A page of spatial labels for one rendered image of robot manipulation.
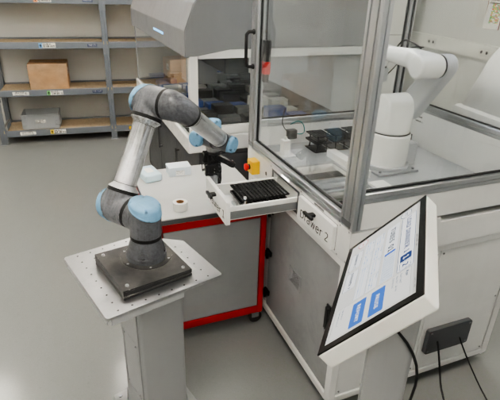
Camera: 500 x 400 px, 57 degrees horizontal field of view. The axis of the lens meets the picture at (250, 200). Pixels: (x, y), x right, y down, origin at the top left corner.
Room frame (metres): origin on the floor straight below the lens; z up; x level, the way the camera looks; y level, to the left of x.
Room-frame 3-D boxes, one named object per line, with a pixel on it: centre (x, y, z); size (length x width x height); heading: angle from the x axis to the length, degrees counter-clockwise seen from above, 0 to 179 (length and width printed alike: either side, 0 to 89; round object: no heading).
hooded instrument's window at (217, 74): (3.69, 0.19, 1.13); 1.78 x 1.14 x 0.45; 23
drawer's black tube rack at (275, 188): (1.93, -0.04, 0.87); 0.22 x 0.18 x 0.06; 113
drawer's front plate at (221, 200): (1.86, 0.14, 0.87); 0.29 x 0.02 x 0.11; 23
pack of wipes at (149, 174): (2.35, 0.56, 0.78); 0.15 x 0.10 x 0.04; 33
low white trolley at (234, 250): (2.24, 0.28, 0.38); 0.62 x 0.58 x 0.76; 23
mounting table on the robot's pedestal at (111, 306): (1.49, 0.41, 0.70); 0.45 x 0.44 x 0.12; 128
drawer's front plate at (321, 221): (1.69, -0.27, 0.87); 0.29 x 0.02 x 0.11; 23
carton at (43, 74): (5.28, 2.30, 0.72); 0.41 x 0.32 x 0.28; 108
